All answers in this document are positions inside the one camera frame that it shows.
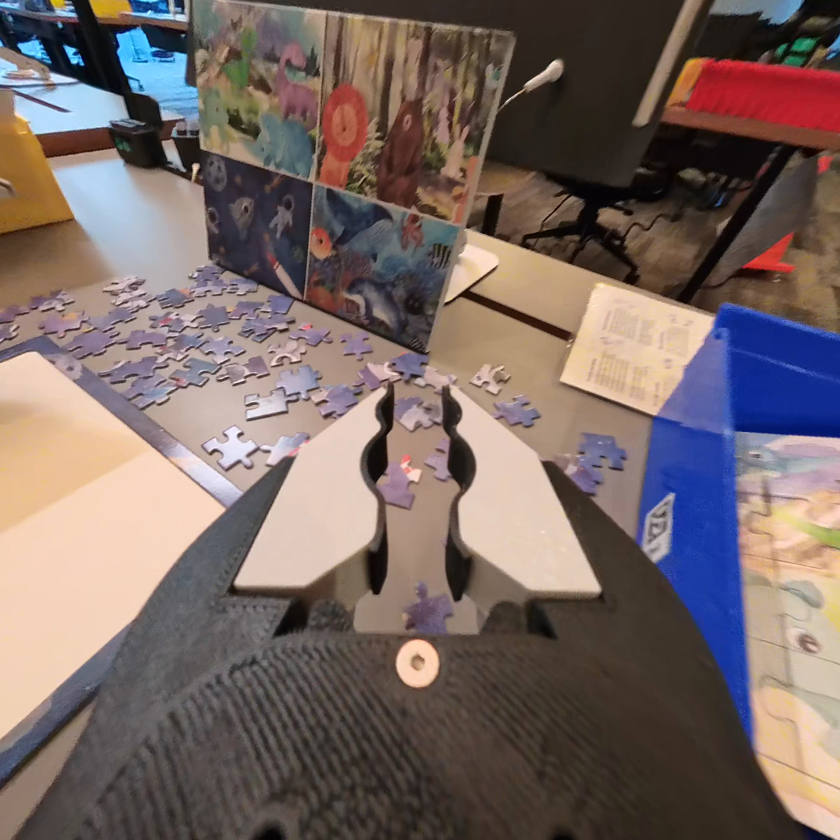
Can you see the blue framed puzzle tray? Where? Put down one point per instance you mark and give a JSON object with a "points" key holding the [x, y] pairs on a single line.
{"points": [[79, 492]]}

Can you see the black office chair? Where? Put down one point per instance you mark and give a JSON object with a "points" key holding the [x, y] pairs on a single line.
{"points": [[590, 203]]}

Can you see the black device with green light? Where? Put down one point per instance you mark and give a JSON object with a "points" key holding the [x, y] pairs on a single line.
{"points": [[134, 144]]}

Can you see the orange cone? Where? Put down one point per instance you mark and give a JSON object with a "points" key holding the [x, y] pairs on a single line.
{"points": [[778, 256]]}

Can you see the red white puzzle piece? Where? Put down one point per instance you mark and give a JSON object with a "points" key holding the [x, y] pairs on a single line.
{"points": [[285, 449]]}

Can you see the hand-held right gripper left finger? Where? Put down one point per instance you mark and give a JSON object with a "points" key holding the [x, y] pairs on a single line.
{"points": [[315, 525]]}

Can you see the wooden table with black leg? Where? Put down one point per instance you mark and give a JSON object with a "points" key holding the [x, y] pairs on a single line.
{"points": [[754, 128]]}

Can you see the dinosaur puzzle board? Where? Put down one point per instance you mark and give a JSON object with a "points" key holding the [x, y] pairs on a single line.
{"points": [[794, 590]]}

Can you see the laminated instruction sheet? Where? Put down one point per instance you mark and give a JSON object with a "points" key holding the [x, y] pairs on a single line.
{"points": [[630, 348]]}

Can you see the illustrated puzzle box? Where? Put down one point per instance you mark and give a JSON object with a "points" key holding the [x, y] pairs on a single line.
{"points": [[367, 131]]}

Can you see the wooden side table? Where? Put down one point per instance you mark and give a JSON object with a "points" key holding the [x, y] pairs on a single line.
{"points": [[79, 111]]}

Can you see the grey leaning panel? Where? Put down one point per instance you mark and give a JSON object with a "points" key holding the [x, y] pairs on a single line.
{"points": [[764, 210]]}

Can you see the yellow box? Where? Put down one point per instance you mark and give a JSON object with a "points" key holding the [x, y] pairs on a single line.
{"points": [[26, 184]]}

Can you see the dark blue puzzle piece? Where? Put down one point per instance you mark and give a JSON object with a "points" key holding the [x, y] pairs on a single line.
{"points": [[430, 610]]}

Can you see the scatter of purple puzzle pieces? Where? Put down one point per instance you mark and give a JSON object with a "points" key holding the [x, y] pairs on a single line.
{"points": [[298, 380]]}

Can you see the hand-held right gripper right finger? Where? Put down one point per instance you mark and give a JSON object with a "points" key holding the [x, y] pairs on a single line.
{"points": [[525, 525]]}

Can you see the blue plastic bin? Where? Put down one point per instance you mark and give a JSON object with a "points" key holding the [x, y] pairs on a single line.
{"points": [[695, 492]]}

